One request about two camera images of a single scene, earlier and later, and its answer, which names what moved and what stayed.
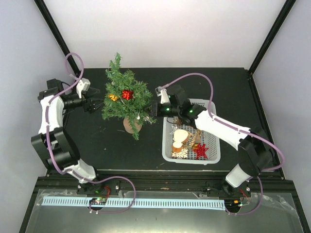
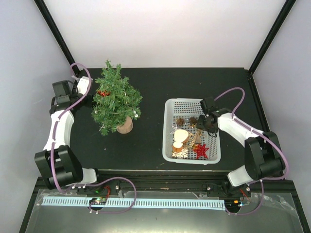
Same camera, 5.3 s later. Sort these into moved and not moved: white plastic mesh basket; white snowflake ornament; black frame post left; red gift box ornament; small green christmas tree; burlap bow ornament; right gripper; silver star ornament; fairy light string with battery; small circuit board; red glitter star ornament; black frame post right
Moved: red gift box ornament; right gripper; small green christmas tree; fairy light string with battery
Not moved: small circuit board; silver star ornament; white snowflake ornament; red glitter star ornament; black frame post left; white plastic mesh basket; burlap bow ornament; black frame post right
